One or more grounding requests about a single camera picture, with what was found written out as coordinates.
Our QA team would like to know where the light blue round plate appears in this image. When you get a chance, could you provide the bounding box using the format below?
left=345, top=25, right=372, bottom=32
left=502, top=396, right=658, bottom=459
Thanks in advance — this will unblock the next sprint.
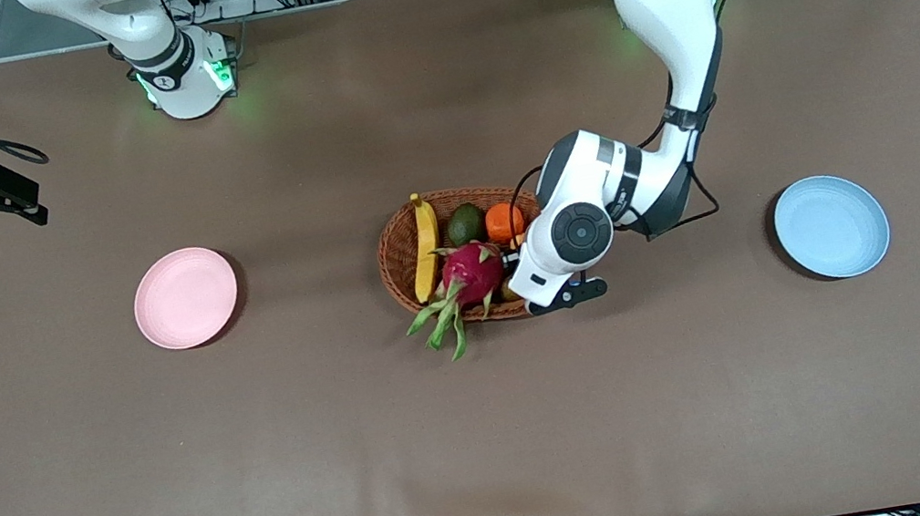
left=768, top=166, right=897, bottom=288

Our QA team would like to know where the pink dragon fruit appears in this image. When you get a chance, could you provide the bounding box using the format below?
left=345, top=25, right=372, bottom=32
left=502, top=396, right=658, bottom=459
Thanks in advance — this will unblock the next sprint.
left=394, top=237, right=520, bottom=369

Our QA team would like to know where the pink round plate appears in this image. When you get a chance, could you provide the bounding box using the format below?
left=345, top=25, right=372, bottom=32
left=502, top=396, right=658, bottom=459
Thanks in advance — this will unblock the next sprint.
left=126, top=241, right=246, bottom=356

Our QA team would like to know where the table cover cloth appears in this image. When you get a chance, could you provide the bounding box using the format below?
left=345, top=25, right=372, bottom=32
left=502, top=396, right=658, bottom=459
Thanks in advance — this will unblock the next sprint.
left=0, top=0, right=920, bottom=516

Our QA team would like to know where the orange fruit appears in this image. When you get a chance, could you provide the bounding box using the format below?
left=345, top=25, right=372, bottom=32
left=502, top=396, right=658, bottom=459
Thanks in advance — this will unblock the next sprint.
left=482, top=201, right=528, bottom=247

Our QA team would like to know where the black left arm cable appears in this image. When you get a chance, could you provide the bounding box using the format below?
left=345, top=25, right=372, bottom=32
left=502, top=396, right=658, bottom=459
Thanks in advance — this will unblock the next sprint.
left=472, top=0, right=803, bottom=264

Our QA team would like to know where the brown wicker basket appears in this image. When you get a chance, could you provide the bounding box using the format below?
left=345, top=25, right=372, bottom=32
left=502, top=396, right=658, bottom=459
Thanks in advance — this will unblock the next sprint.
left=368, top=175, right=562, bottom=339

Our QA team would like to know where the dark green avocado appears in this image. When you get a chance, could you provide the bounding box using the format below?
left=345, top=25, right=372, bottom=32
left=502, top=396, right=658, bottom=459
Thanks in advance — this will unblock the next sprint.
left=443, top=200, right=490, bottom=248

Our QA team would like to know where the yellow banana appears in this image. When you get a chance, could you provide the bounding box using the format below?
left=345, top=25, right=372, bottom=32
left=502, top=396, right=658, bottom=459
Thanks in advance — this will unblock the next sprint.
left=399, top=191, right=451, bottom=305

